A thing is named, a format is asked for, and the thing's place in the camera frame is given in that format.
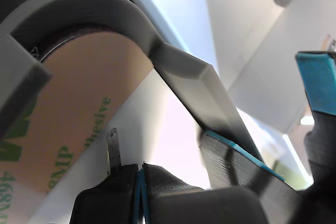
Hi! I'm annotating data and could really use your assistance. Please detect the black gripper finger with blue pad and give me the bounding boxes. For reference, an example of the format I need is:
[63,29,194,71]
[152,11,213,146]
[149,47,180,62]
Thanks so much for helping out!
[198,129,302,217]
[295,50,336,186]

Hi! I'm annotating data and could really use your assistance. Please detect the brown protective film green print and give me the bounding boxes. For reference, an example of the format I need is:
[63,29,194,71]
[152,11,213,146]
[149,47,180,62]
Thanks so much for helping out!
[0,29,154,224]

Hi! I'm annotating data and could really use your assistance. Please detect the white box with red logo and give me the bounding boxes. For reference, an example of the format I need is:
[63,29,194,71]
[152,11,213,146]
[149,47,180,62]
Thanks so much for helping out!
[227,0,336,134]

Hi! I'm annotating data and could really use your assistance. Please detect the grey fixture with dark legs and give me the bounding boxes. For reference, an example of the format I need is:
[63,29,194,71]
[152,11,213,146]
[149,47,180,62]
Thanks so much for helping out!
[0,0,266,162]

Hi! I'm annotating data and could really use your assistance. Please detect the thin metal scraper blade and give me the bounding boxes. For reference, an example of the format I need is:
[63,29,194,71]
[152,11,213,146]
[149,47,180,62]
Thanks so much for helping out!
[106,127,122,176]

